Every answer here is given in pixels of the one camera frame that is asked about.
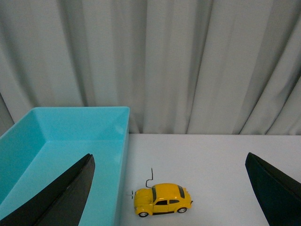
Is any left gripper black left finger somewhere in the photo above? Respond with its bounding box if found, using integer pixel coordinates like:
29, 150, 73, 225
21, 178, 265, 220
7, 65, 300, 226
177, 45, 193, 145
0, 154, 95, 226

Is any black bent wire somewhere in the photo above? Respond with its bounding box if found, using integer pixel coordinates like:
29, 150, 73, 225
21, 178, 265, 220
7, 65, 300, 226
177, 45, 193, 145
145, 167, 154, 188

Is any yellow beetle toy car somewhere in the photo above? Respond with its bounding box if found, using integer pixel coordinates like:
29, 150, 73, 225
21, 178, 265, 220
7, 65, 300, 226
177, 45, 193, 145
133, 183, 193, 218

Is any turquoise plastic storage bin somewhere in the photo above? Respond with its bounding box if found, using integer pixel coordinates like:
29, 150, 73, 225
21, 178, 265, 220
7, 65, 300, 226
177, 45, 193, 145
0, 106, 130, 226

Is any grey pleated curtain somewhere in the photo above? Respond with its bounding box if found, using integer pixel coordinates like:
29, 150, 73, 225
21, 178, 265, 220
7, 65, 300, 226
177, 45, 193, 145
0, 0, 301, 135

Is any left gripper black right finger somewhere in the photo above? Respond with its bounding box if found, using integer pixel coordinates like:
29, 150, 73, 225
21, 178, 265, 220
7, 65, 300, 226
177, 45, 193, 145
245, 153, 301, 226

